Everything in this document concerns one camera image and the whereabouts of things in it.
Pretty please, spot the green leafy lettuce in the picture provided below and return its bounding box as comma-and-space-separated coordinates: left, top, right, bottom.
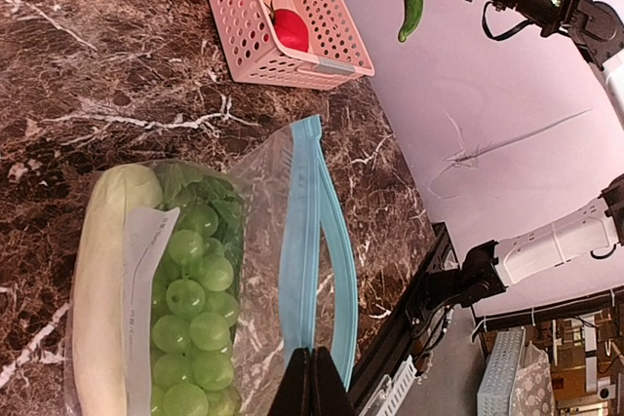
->
155, 161, 244, 272

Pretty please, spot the grey slotted cable duct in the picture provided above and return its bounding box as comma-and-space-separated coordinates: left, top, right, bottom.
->
360, 356, 417, 416

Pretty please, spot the red strawberry toy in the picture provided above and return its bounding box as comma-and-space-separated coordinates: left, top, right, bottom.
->
272, 9, 309, 53

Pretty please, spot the light blue storage basket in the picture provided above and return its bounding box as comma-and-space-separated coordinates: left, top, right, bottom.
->
477, 327, 526, 416

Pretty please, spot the green grapes toy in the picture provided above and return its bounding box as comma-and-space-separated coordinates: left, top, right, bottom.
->
148, 204, 244, 416

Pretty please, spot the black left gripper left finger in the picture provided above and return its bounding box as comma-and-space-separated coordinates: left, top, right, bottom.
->
267, 348, 312, 416

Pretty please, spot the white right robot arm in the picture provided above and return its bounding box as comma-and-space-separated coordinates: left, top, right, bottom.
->
409, 0, 623, 316

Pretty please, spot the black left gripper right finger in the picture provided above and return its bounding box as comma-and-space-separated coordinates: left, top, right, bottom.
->
311, 347, 356, 416

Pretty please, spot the pink plastic basket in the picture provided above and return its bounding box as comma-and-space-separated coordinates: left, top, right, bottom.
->
209, 0, 374, 90

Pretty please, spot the black front frame rail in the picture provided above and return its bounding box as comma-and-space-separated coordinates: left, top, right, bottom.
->
348, 223, 461, 411

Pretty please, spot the clear zip top bag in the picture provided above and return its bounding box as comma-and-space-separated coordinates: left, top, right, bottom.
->
64, 116, 358, 415

